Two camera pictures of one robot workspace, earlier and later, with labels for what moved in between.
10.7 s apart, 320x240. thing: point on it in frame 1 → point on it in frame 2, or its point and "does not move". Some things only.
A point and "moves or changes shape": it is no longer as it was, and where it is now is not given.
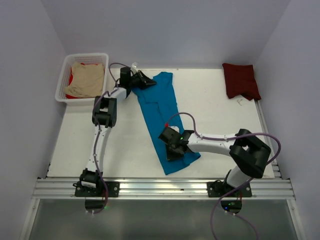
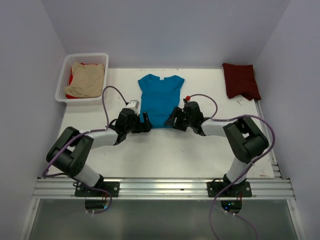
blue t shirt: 159,102 moves or changes shape
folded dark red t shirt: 240,80 does not move
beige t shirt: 87,80 does not move
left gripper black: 144,81 → 142,127
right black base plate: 217,189 does not move
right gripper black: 170,157 → 177,112
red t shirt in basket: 67,96 does not move
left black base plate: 113,189 does not move
